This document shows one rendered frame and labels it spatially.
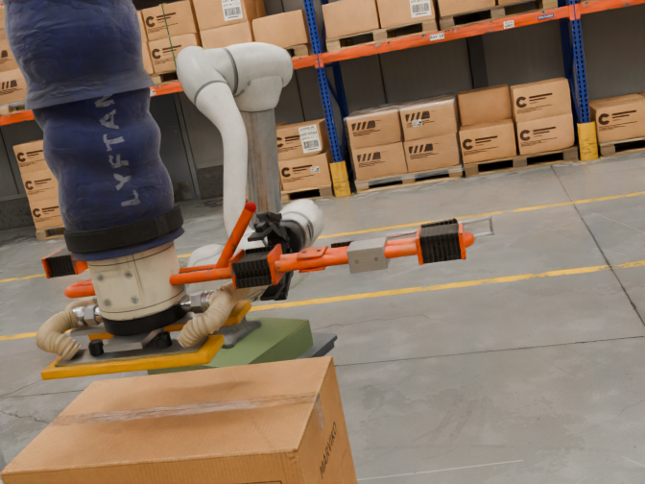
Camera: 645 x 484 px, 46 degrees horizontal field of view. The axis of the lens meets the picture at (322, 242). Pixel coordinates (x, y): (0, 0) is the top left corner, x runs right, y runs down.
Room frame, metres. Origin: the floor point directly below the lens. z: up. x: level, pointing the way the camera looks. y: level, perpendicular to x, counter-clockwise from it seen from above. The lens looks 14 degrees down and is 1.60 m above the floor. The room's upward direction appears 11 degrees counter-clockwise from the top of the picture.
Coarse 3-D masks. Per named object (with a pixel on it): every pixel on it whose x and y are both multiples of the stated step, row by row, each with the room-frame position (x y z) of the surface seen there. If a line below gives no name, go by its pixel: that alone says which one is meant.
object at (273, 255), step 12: (240, 252) 1.42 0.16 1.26; (252, 252) 1.44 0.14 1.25; (264, 252) 1.42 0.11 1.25; (276, 252) 1.39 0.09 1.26; (240, 264) 1.35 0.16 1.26; (252, 264) 1.34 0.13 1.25; (264, 264) 1.34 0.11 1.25; (240, 276) 1.36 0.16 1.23; (252, 276) 1.35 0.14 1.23; (264, 276) 1.34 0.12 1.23; (276, 276) 1.35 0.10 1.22; (240, 288) 1.35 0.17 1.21
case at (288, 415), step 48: (96, 384) 1.69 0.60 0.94; (144, 384) 1.64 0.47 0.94; (192, 384) 1.58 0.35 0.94; (240, 384) 1.53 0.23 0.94; (288, 384) 1.48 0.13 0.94; (336, 384) 1.58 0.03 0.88; (48, 432) 1.47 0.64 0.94; (96, 432) 1.43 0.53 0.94; (144, 432) 1.39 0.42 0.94; (192, 432) 1.35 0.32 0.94; (240, 432) 1.31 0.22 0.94; (288, 432) 1.27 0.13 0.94; (336, 432) 1.49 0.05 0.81; (48, 480) 1.31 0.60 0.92; (96, 480) 1.29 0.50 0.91; (144, 480) 1.27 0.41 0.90; (192, 480) 1.25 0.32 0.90; (240, 480) 1.23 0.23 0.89; (288, 480) 1.21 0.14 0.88; (336, 480) 1.41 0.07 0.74
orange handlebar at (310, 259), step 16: (400, 240) 1.34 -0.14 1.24; (288, 256) 1.39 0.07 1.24; (304, 256) 1.34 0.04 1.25; (320, 256) 1.34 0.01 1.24; (336, 256) 1.33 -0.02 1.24; (400, 256) 1.31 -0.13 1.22; (192, 272) 1.40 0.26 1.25; (208, 272) 1.39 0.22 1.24; (224, 272) 1.38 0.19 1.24; (304, 272) 1.34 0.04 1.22; (80, 288) 1.45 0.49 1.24
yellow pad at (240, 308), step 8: (240, 304) 1.52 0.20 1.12; (248, 304) 1.53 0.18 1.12; (192, 312) 1.52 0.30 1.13; (232, 312) 1.48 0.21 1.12; (240, 312) 1.48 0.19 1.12; (232, 320) 1.46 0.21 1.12; (240, 320) 1.47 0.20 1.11; (168, 328) 1.49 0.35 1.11; (176, 328) 1.49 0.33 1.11; (88, 336) 1.53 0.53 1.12; (96, 336) 1.53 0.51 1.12; (104, 336) 1.52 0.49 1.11; (112, 336) 1.52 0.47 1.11
